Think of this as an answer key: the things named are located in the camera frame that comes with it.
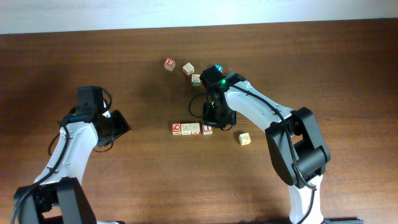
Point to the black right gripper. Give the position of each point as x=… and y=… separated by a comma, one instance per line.
x=209, y=119

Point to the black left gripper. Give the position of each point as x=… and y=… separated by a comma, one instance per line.
x=124, y=127

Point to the red I wooden block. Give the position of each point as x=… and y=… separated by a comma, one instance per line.
x=207, y=129

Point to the red bordered wooden block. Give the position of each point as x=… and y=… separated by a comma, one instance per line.
x=195, y=128

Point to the yellow bordered wooden block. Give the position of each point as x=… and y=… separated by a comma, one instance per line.
x=244, y=139

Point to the red circle wooden block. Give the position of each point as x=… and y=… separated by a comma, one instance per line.
x=176, y=128

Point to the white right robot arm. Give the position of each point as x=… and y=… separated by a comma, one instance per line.
x=297, y=148

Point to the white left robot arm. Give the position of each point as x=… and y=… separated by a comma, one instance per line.
x=56, y=196

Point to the green bordered wooden block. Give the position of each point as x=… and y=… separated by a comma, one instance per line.
x=195, y=80

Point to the blue L wooden block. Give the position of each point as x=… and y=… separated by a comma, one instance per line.
x=219, y=67

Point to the red 9 wooden block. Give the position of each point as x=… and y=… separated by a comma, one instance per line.
x=188, y=69

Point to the red E wooden block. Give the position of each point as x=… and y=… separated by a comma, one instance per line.
x=169, y=64

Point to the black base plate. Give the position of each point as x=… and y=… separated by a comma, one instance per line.
x=342, y=221

